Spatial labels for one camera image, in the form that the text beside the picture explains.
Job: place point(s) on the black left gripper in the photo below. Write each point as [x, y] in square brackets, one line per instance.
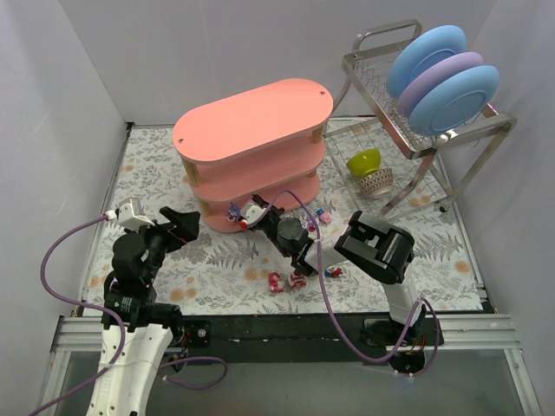
[172, 234]

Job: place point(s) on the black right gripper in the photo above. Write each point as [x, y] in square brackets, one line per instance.
[262, 218]

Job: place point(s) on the purple bunny with strawberry cake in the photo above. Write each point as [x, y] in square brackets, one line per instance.
[233, 214]

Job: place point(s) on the purple bunny with red bow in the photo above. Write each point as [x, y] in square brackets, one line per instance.
[310, 225]

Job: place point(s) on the pink bear strawberry cake toy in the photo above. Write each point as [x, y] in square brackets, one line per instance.
[296, 280]

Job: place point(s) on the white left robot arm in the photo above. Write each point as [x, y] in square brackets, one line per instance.
[136, 329]

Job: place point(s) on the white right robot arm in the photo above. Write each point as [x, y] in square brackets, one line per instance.
[379, 249]

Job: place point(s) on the pink three-tier wooden shelf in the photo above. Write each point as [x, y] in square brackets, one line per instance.
[266, 141]

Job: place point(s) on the pink round duck toy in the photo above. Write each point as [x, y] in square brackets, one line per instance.
[324, 216]

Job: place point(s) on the pink bear holding white toy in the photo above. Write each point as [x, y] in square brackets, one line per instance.
[276, 282]

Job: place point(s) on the red blue cat toy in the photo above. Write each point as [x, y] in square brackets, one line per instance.
[333, 272]

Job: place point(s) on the green bowl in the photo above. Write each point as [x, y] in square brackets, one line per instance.
[365, 163]

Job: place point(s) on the brown patterned ceramic bowl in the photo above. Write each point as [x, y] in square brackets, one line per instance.
[378, 183]

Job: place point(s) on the purple plate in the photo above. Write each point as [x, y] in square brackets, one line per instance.
[433, 77]

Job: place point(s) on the metal dish rack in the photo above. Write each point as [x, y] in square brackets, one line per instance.
[366, 68]

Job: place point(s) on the blue front plate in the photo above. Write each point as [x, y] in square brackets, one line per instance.
[454, 101]

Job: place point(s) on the blue plate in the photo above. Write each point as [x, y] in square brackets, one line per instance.
[422, 53]
[454, 101]

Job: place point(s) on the blue rear plate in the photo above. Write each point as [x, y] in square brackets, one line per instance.
[422, 53]

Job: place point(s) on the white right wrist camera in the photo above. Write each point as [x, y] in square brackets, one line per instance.
[251, 214]

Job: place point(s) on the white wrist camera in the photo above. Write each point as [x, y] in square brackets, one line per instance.
[251, 214]
[128, 215]

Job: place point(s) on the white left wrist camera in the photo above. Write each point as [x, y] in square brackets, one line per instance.
[128, 215]

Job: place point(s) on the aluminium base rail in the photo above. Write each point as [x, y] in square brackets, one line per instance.
[310, 338]

